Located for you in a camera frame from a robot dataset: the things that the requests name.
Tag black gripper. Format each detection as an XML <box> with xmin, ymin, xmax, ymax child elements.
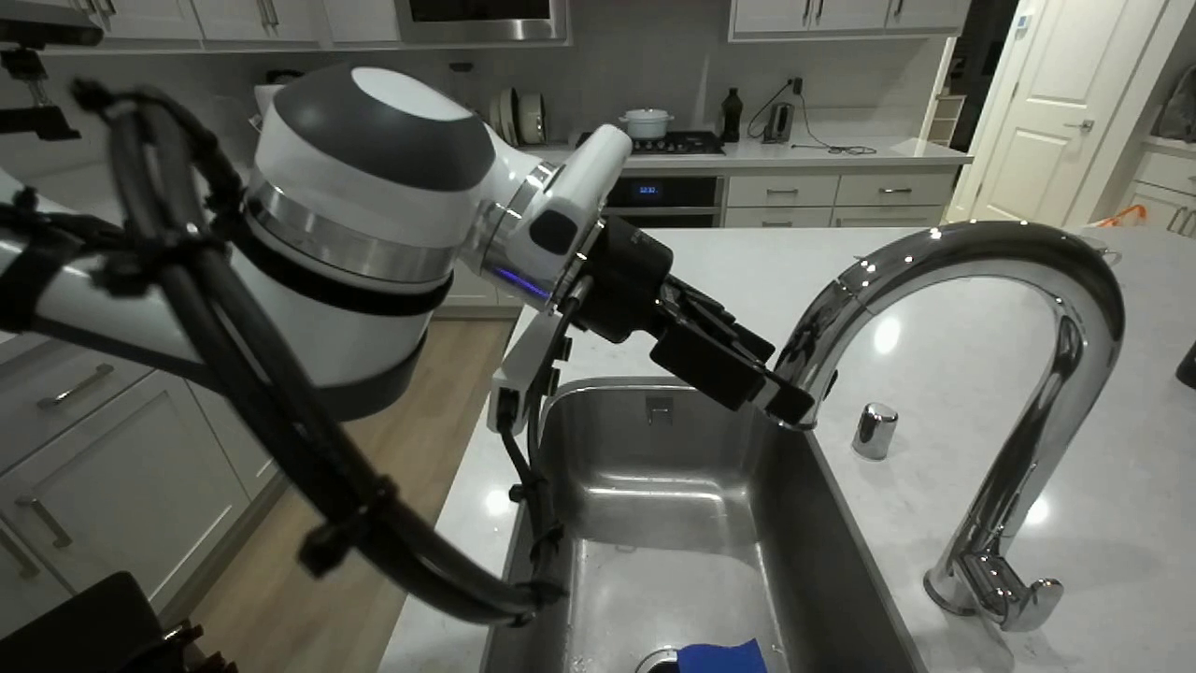
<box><xmin>556</xmin><ymin>219</ymin><xmax>819</xmax><ymax>429</ymax></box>

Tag chrome pull-out faucet head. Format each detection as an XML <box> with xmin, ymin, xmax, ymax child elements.
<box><xmin>768</xmin><ymin>267</ymin><xmax>875</xmax><ymax>434</ymax></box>

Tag chrome gooseneck faucet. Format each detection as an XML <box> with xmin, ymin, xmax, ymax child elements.
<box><xmin>827</xmin><ymin>219</ymin><xmax>1128</xmax><ymax>633</ymax></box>

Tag built-in black oven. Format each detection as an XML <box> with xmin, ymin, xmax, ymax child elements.
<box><xmin>604</xmin><ymin>172</ymin><xmax>723</xmax><ymax>233</ymax></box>

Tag stainless steel sink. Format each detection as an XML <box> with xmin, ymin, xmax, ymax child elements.
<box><xmin>478</xmin><ymin>373</ymin><xmax>930</xmax><ymax>673</ymax></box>

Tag round chrome deck cap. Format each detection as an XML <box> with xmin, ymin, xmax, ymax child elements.
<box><xmin>852</xmin><ymin>400</ymin><xmax>905</xmax><ymax>464</ymax></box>

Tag white drawer cabinets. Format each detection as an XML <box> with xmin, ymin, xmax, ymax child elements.
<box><xmin>721</xmin><ymin>166</ymin><xmax>955</xmax><ymax>233</ymax></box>

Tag black gas cooktop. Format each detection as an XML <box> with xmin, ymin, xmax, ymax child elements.
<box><xmin>629</xmin><ymin>128</ymin><xmax>723</xmax><ymax>159</ymax></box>

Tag dark bottle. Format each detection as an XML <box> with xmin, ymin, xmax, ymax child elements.
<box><xmin>716</xmin><ymin>86</ymin><xmax>747</xmax><ymax>146</ymax></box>

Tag black countertop appliance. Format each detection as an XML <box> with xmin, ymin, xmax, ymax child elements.
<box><xmin>751</xmin><ymin>75</ymin><xmax>807</xmax><ymax>146</ymax></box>

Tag white cooking pot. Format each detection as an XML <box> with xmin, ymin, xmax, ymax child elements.
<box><xmin>617</xmin><ymin>106</ymin><xmax>676</xmax><ymax>143</ymax></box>

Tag stacked plates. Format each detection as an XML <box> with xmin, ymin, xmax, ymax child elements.
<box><xmin>485</xmin><ymin>86</ymin><xmax>551</xmax><ymax>148</ymax></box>

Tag blue tape strip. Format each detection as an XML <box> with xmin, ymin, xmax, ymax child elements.
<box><xmin>668</xmin><ymin>636</ymin><xmax>768</xmax><ymax>673</ymax></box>

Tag round sink drain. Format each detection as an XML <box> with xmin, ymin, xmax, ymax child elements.
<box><xmin>632</xmin><ymin>638</ymin><xmax>702</xmax><ymax>673</ymax></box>

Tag built-in microwave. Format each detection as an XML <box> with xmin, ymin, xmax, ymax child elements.
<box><xmin>393</xmin><ymin>0</ymin><xmax>575</xmax><ymax>47</ymax></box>

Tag white panel door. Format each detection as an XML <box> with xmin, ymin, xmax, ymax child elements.
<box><xmin>944</xmin><ymin>0</ymin><xmax>1174</xmax><ymax>227</ymax></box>

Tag orange object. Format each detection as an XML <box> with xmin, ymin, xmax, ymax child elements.
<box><xmin>1090</xmin><ymin>199</ymin><xmax>1153</xmax><ymax>235</ymax></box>

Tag white base cabinets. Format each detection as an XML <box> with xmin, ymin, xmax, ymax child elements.
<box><xmin>0</xmin><ymin>328</ymin><xmax>282</xmax><ymax>638</ymax></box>

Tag black stand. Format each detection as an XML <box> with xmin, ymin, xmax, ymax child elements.
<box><xmin>0</xmin><ymin>569</ymin><xmax>210</xmax><ymax>673</ymax></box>

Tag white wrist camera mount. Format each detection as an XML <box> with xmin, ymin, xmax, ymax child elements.
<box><xmin>490</xmin><ymin>314</ymin><xmax>556</xmax><ymax>441</ymax></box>

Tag white wall cabinets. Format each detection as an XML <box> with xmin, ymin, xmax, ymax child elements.
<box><xmin>723</xmin><ymin>0</ymin><xmax>971</xmax><ymax>41</ymax></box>
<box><xmin>70</xmin><ymin>0</ymin><xmax>404</xmax><ymax>54</ymax></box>

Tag chrome faucet lever handle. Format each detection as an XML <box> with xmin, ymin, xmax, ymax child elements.
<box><xmin>984</xmin><ymin>555</ymin><xmax>1068</xmax><ymax>636</ymax></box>

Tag black cable bundle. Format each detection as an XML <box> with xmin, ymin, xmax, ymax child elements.
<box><xmin>68</xmin><ymin>75</ymin><xmax>575</xmax><ymax>633</ymax></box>

